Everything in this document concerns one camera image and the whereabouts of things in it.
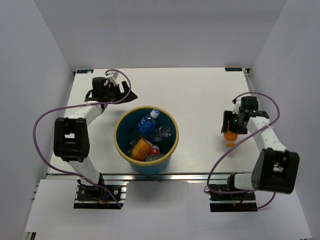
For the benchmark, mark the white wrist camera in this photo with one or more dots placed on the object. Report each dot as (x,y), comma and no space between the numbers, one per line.
(237,106)
(111,77)

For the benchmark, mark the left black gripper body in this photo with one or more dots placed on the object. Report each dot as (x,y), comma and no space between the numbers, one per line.
(113,93)

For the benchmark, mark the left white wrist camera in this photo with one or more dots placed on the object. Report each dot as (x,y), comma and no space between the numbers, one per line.
(111,77)

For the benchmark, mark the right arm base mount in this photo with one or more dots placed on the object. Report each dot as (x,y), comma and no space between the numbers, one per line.
(231,203)

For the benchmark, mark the red label water bottle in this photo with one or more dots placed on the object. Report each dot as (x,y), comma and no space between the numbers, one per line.
(154,154)

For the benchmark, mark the left blue table sticker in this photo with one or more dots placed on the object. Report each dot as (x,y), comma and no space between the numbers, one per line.
(84,71)

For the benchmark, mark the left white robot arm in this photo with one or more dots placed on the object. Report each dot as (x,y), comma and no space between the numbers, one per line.
(71,138)

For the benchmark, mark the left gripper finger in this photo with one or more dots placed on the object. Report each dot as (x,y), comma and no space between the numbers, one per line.
(126,89)
(131,97)

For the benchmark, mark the teal bin with yellow rim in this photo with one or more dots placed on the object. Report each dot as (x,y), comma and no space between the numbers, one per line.
(126,125)

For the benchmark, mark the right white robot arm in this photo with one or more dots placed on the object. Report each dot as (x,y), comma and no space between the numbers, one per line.
(276,167)

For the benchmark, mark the blue table sticker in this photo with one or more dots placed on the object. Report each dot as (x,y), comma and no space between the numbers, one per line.
(84,71)
(233,69)

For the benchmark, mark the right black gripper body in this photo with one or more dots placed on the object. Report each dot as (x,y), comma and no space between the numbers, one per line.
(236,120)

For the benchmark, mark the small pepsi label bottle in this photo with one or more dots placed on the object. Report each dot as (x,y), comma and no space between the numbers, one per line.
(133,142)

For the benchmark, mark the right blue table sticker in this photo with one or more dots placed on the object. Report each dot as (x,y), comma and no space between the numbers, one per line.
(233,69)

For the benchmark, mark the orange plastic bottle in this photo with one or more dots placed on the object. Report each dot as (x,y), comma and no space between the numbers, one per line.
(141,149)
(230,138)

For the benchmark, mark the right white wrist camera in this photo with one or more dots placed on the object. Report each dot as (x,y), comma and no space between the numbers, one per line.
(237,106)

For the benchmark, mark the aluminium table frame rail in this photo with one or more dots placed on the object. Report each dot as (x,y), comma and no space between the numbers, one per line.
(136,177)

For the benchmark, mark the blue label bottle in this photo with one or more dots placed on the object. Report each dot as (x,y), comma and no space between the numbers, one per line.
(161,133)
(148,122)

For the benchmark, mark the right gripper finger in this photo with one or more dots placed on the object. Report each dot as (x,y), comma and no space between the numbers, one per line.
(238,129)
(228,122)

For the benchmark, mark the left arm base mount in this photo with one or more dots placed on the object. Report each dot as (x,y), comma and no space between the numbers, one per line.
(94,198)

